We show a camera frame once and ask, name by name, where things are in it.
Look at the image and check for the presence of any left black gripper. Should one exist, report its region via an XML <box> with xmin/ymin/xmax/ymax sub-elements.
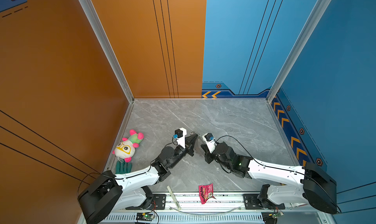
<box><xmin>168</xmin><ymin>134</ymin><xmax>197</xmax><ymax>171</ymax></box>

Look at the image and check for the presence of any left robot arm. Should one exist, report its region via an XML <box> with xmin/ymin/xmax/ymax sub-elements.
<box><xmin>77</xmin><ymin>133</ymin><xmax>199</xmax><ymax>224</ymax></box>

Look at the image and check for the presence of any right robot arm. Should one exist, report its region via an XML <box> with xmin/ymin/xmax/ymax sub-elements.
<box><xmin>201</xmin><ymin>140</ymin><xmax>340</xmax><ymax>214</ymax></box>

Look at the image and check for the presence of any pink snack packet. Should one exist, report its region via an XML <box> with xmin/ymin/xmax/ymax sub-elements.
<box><xmin>199</xmin><ymin>184</ymin><xmax>215</xmax><ymax>204</ymax></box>

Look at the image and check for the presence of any pink green plush toy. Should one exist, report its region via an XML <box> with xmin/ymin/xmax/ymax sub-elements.
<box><xmin>113</xmin><ymin>130</ymin><xmax>145</xmax><ymax>163</ymax></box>

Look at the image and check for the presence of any right circuit board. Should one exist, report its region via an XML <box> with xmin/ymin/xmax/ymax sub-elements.
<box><xmin>262</xmin><ymin>211</ymin><xmax>285</xmax><ymax>224</ymax></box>

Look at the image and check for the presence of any circuit board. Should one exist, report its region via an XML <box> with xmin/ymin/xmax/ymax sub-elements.
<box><xmin>135</xmin><ymin>213</ymin><xmax>156</xmax><ymax>224</ymax></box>
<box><xmin>262</xmin><ymin>211</ymin><xmax>285</xmax><ymax>224</ymax></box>

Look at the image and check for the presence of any left circuit board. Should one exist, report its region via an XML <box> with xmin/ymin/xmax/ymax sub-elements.
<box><xmin>135</xmin><ymin>213</ymin><xmax>156</xmax><ymax>224</ymax></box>

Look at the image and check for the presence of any red white bandage box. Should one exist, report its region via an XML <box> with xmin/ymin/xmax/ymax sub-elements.
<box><xmin>290</xmin><ymin>202</ymin><xmax>306</xmax><ymax>208</ymax></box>

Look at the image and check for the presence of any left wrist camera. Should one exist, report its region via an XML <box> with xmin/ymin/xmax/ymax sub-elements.
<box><xmin>172</xmin><ymin>128</ymin><xmax>187</xmax><ymax>148</ymax></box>

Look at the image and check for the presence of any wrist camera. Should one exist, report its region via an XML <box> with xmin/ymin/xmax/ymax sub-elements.
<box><xmin>172</xmin><ymin>128</ymin><xmax>187</xmax><ymax>148</ymax></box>
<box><xmin>202</xmin><ymin>133</ymin><xmax>216</xmax><ymax>153</ymax></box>

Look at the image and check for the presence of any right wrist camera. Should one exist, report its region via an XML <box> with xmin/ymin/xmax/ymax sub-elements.
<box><xmin>202</xmin><ymin>133</ymin><xmax>216</xmax><ymax>153</ymax></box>

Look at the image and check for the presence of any aluminium front rail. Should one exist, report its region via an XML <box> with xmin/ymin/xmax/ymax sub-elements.
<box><xmin>101</xmin><ymin>192</ymin><xmax>336</xmax><ymax>224</ymax></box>

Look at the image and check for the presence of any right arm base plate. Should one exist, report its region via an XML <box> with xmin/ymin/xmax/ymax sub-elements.
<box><xmin>243</xmin><ymin>194</ymin><xmax>286</xmax><ymax>210</ymax></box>

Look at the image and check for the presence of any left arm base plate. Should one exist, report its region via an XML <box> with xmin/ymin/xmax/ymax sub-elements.
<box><xmin>126</xmin><ymin>194</ymin><xmax>166</xmax><ymax>210</ymax></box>

